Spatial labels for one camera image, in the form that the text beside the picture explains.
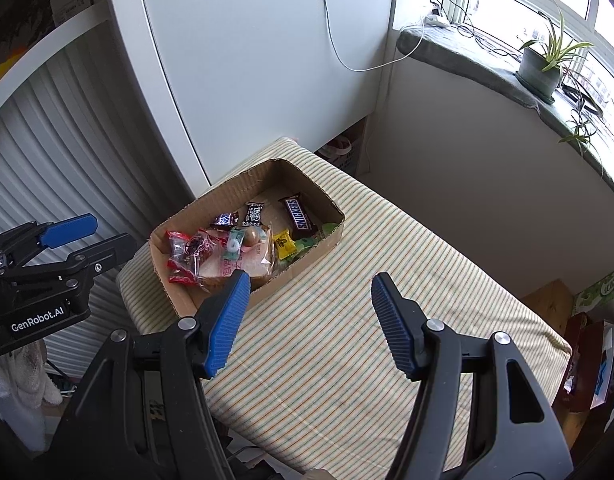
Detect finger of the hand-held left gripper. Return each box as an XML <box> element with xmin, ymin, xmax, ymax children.
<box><xmin>0</xmin><ymin>213</ymin><xmax>98</xmax><ymax>266</ymax></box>
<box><xmin>17</xmin><ymin>232</ymin><xmax>138</xmax><ymax>291</ymax></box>

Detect red box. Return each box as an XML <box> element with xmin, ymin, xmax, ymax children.
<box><xmin>557</xmin><ymin>310</ymin><xmax>614</xmax><ymax>413</ymax></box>

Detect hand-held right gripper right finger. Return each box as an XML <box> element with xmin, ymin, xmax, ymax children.
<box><xmin>371</xmin><ymin>272</ymin><xmax>574</xmax><ymax>480</ymax></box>

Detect white fluffy cloth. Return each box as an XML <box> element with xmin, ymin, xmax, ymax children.
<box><xmin>0</xmin><ymin>345</ymin><xmax>62</xmax><ymax>456</ymax></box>

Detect clear red-ended candy packet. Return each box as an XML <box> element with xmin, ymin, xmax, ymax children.
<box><xmin>166</xmin><ymin>230</ymin><xmax>208</xmax><ymax>271</ymax></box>
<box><xmin>167</xmin><ymin>255</ymin><xmax>202</xmax><ymax>286</ymax></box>

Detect white cable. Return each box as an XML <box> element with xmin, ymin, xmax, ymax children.
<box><xmin>323</xmin><ymin>0</ymin><xmax>428</xmax><ymax>73</ymax></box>

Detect striped tablecloth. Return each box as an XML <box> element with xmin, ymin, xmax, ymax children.
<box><xmin>116</xmin><ymin>136</ymin><xmax>574</xmax><ymax>476</ymax></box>

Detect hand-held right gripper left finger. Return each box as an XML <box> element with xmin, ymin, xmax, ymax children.
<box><xmin>52</xmin><ymin>269</ymin><xmax>252</xmax><ymax>480</ymax></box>

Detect green snack bag on floor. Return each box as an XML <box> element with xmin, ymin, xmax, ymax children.
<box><xmin>572</xmin><ymin>270</ymin><xmax>614</xmax><ymax>311</ymax></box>

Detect wooden stool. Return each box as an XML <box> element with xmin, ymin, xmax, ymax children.
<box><xmin>521</xmin><ymin>279</ymin><xmax>575</xmax><ymax>338</ymax></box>

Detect potted spider plant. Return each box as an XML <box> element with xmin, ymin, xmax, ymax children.
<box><xmin>517</xmin><ymin>0</ymin><xmax>608</xmax><ymax>181</ymax></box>

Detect black cables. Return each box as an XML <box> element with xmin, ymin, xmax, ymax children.
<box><xmin>429</xmin><ymin>0</ymin><xmax>525</xmax><ymax>61</ymax></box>

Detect round brown candy pink wrapper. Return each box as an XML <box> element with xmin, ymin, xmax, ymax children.
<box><xmin>241</xmin><ymin>225</ymin><xmax>268</xmax><ymax>251</ymax></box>

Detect black patterned candy packet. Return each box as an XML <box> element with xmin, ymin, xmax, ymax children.
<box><xmin>242</xmin><ymin>201</ymin><xmax>266</xmax><ymax>227</ymax></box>

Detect white cabinet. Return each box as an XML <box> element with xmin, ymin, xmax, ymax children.
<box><xmin>104</xmin><ymin>0</ymin><xmax>402</xmax><ymax>201</ymax></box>

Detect green candy packet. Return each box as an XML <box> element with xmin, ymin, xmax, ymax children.
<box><xmin>282</xmin><ymin>232</ymin><xmax>322</xmax><ymax>266</ymax></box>

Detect white basket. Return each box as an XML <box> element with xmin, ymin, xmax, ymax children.
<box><xmin>314</xmin><ymin>132</ymin><xmax>364</xmax><ymax>176</ymax></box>

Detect small white box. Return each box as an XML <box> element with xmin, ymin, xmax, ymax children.
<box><xmin>49</xmin><ymin>0</ymin><xmax>95</xmax><ymax>26</ymax></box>

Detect grey windowsill cloth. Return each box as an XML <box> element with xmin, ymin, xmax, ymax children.
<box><xmin>396</xmin><ymin>25</ymin><xmax>614</xmax><ymax>196</ymax></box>

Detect sliced bread packet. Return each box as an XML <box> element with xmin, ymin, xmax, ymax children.
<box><xmin>199</xmin><ymin>225</ymin><xmax>278</xmax><ymax>288</ymax></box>

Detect cardboard box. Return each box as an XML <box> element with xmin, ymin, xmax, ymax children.
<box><xmin>148</xmin><ymin>158</ymin><xmax>346</xmax><ymax>318</ymax></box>

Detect white ribbed roller door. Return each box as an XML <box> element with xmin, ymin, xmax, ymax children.
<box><xmin>0</xmin><ymin>45</ymin><xmax>198</xmax><ymax>381</ymax></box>

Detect yellow candy packet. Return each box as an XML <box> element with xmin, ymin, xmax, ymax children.
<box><xmin>272</xmin><ymin>228</ymin><xmax>296</xmax><ymax>260</ymax></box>

